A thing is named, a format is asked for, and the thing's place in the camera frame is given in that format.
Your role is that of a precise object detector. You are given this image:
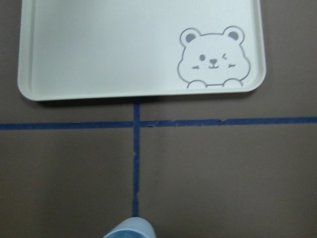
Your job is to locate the light blue plastic cup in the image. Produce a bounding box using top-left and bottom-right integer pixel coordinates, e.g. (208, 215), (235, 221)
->
(104, 217), (157, 238)

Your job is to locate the white bear serving tray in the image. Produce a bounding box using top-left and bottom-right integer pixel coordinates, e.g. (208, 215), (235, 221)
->
(17, 0), (266, 101)

